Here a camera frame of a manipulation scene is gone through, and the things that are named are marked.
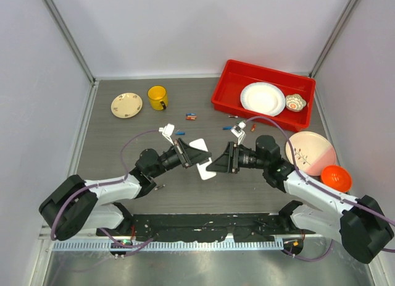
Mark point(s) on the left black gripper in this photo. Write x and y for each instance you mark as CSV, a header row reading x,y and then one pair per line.
x,y
190,155

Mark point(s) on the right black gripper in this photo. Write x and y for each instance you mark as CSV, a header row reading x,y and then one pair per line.
x,y
228,162

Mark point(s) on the white remote control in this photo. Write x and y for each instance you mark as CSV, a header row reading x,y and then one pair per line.
x,y
202,167

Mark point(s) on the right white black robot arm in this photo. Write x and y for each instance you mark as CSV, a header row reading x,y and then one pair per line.
x,y
357,223

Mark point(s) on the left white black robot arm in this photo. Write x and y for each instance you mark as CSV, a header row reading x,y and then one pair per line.
x,y
79,204

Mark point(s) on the yellow mug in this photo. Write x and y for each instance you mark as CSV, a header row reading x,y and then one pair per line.
x,y
158,97

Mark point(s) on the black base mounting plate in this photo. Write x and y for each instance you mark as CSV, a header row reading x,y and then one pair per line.
x,y
206,228

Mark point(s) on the white paper plate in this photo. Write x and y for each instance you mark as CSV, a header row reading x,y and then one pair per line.
x,y
263,98

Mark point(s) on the cream floral plate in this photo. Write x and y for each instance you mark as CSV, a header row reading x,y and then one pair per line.
x,y
126,105

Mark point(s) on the pink white ceramic plate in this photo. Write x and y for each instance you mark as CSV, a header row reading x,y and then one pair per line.
x,y
312,152

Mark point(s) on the small patterned ceramic bowl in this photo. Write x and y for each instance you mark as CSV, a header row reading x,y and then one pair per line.
x,y
295,103

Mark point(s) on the orange plastic bowl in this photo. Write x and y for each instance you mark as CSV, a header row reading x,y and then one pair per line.
x,y
337,178

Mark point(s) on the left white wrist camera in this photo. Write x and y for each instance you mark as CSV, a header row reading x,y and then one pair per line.
x,y
167,132

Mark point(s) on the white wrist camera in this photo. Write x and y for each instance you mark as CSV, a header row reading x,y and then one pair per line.
x,y
238,131
167,132

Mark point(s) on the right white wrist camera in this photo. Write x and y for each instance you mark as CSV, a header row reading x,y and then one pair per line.
x,y
238,131

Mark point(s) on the white slotted cable duct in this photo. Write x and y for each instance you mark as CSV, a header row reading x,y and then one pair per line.
x,y
227,245

